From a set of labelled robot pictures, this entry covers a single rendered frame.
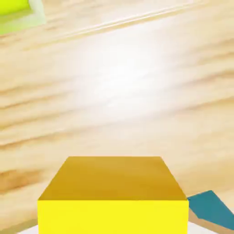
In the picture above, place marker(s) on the small yellow cube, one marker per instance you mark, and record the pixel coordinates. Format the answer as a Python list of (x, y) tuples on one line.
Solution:
[(113, 210)]

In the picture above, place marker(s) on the large lime green box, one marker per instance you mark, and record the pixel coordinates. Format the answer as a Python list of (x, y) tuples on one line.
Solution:
[(16, 12)]

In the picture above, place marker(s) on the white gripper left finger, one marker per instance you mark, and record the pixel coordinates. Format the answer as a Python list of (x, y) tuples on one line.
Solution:
[(32, 231)]

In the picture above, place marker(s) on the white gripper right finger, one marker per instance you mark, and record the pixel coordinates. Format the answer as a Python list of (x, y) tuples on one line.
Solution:
[(196, 230)]

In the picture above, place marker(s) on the small teal cube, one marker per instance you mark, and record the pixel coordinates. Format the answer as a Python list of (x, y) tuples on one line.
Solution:
[(212, 206)]

